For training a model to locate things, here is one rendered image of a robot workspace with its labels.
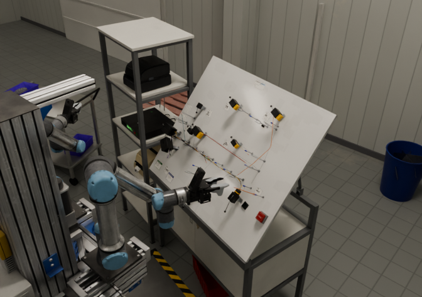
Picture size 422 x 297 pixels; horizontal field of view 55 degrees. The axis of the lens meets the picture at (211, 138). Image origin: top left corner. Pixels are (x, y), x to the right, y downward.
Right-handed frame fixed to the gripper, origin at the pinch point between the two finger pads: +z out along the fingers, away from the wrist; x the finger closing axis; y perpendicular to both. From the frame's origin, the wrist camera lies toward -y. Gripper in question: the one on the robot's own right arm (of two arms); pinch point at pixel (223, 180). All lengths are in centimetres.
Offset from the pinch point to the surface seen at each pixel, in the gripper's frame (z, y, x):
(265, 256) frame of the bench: 36, 76, -21
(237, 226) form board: 22, 57, -34
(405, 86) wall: 281, 40, -155
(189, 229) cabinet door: 6, 88, -84
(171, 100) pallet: 89, 94, -393
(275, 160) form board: 51, 18, -36
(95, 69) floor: 9, 80, -580
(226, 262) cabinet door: 17, 89, -40
